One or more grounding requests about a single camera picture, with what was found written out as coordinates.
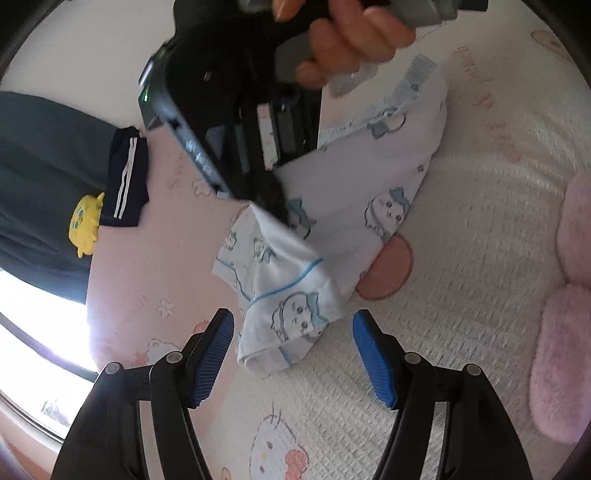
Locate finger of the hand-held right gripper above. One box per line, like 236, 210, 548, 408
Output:
256, 168, 289, 221
233, 173, 278, 221

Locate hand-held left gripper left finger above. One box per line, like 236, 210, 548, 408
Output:
51, 308, 235, 480

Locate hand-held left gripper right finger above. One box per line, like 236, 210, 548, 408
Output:
353, 310, 532, 480

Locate light blue printed pajama pants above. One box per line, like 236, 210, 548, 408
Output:
212, 53, 448, 374

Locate person's right hand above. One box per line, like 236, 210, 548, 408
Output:
272, 0, 416, 88

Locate navy white-striped garment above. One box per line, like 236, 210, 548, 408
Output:
100, 126, 151, 228

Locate yellow plush toy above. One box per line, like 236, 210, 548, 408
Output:
68, 193, 106, 258

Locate pink white cat print blanket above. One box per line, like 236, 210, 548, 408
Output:
88, 0, 591, 480

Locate dark grey cloth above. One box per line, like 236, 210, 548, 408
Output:
0, 91, 139, 305

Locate window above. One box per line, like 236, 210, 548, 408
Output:
0, 268, 100, 439

